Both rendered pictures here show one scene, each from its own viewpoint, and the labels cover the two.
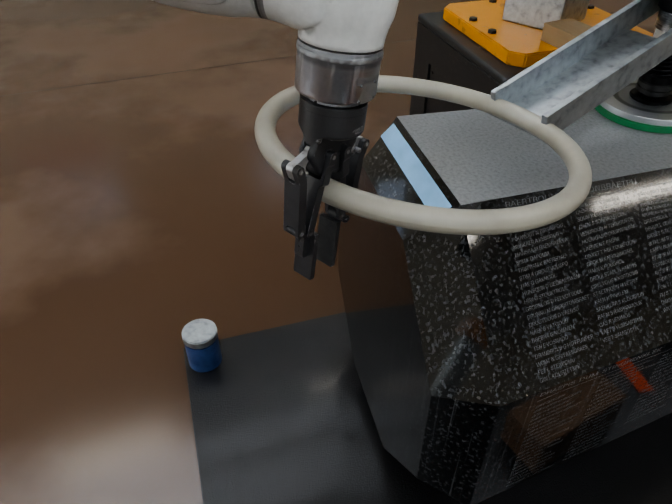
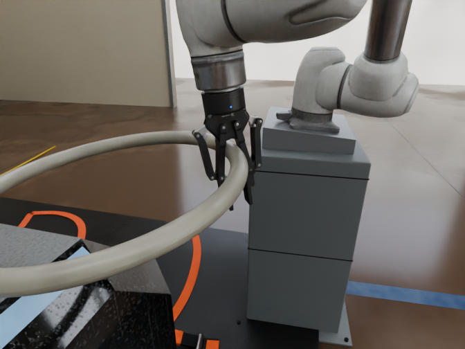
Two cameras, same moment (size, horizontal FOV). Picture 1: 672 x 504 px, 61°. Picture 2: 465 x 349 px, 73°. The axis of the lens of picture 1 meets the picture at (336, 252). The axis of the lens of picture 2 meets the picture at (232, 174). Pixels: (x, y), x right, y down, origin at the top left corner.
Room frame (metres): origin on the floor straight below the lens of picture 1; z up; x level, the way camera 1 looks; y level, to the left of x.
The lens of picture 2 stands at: (1.06, 0.31, 1.19)
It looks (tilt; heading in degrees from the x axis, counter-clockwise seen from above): 24 degrees down; 211
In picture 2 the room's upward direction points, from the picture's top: straight up
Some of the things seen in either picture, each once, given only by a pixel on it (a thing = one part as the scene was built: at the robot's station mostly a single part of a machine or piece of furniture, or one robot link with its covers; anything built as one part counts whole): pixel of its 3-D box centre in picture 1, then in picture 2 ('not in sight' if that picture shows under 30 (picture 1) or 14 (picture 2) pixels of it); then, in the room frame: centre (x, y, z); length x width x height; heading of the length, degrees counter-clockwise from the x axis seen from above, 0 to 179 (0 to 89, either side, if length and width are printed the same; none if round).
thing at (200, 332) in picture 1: (202, 345); not in sight; (1.12, 0.39, 0.08); 0.10 x 0.10 x 0.13
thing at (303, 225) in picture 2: not in sight; (298, 226); (-0.10, -0.05, 0.40); 0.50 x 0.50 x 0.80; 21
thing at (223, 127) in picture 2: (335, 180); (220, 151); (0.60, 0.00, 0.98); 0.04 x 0.01 x 0.11; 50
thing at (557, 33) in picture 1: (580, 39); not in sight; (1.60, -0.68, 0.81); 0.20 x 0.10 x 0.05; 25
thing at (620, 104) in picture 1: (649, 100); not in sight; (1.13, -0.66, 0.84); 0.21 x 0.21 x 0.01
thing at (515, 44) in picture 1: (542, 24); not in sight; (1.86, -0.66, 0.76); 0.49 x 0.49 x 0.05; 17
